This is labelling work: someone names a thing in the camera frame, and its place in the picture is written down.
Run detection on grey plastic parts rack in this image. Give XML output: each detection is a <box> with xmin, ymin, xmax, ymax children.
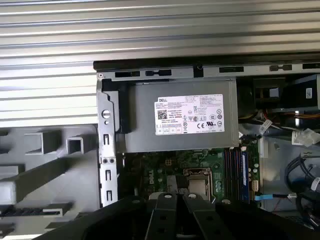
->
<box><xmin>0</xmin><ymin>123</ymin><xmax>101</xmax><ymax>240</ymax></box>

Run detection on white wire connector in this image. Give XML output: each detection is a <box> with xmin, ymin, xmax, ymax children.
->
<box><xmin>291</xmin><ymin>127</ymin><xmax>315</xmax><ymax>146</ymax></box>

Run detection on grey power supply unit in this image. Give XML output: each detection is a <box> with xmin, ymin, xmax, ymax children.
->
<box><xmin>116</xmin><ymin>79</ymin><xmax>239</xmax><ymax>154</ymax></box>

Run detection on CPU socket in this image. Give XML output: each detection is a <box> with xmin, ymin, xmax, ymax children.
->
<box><xmin>183</xmin><ymin>167</ymin><xmax>216</xmax><ymax>201</ymax></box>

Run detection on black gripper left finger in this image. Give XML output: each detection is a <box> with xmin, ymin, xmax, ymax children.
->
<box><xmin>32</xmin><ymin>192</ymin><xmax>179</xmax><ymax>240</ymax></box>

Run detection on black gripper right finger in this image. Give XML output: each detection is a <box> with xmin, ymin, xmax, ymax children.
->
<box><xmin>182</xmin><ymin>192</ymin><xmax>320</xmax><ymax>240</ymax></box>

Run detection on black data cables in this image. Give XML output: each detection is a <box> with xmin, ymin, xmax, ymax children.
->
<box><xmin>284</xmin><ymin>152</ymin><xmax>320</xmax><ymax>226</ymax></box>

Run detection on blue SATA connector cable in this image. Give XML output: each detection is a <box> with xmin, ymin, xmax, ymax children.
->
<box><xmin>254</xmin><ymin>192</ymin><xmax>299</xmax><ymax>201</ymax></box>

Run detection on black open PC case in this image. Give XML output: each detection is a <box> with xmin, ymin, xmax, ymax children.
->
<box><xmin>92</xmin><ymin>59</ymin><xmax>320</xmax><ymax>227</ymax></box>

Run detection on green motherboard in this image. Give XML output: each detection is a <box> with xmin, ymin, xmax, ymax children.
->
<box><xmin>121</xmin><ymin>146</ymin><xmax>262</xmax><ymax>208</ymax></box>

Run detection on silver CPU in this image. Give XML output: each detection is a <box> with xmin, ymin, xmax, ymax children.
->
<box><xmin>188</xmin><ymin>177</ymin><xmax>209</xmax><ymax>194</ymax></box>

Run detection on orange red wire bundle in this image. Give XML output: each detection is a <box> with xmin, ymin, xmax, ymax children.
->
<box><xmin>279</xmin><ymin>111</ymin><xmax>320</xmax><ymax>121</ymax></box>

